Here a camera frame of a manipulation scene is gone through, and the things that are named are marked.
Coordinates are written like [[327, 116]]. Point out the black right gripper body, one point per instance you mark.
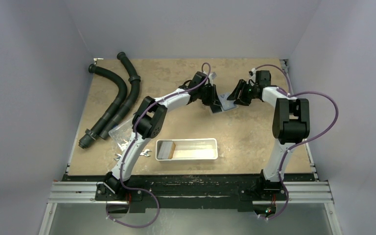
[[240, 92]]

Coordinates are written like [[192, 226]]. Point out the clear plastic bag of screws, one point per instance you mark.
[[121, 134]]

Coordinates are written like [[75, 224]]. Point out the grey credit card stack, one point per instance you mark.
[[166, 150]]

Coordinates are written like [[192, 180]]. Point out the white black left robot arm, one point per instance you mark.
[[148, 121]]

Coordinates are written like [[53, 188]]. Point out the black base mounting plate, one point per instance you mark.
[[193, 191]]

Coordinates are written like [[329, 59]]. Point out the silver open-end wrench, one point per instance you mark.
[[145, 153]]

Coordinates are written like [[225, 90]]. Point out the white rectangular tray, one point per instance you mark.
[[188, 149]]

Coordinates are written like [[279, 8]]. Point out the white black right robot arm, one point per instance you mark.
[[290, 126]]

